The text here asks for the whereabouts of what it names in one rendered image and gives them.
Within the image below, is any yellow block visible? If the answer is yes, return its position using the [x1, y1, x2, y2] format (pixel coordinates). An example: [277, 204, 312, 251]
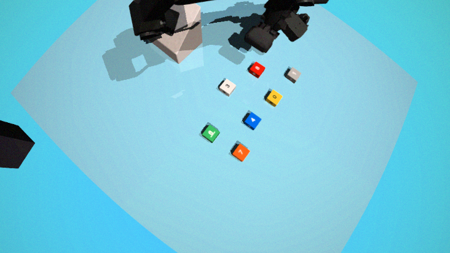
[266, 89, 282, 107]

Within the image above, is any orange block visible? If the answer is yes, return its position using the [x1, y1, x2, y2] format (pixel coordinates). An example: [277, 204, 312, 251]
[232, 144, 250, 161]

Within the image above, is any blue block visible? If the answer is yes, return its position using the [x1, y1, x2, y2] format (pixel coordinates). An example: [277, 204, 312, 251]
[244, 112, 261, 130]

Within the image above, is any red block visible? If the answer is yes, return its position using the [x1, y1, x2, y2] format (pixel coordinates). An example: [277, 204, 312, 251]
[249, 62, 265, 78]

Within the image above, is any green block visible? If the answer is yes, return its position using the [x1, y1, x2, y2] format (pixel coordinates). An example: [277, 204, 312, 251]
[202, 125, 220, 143]

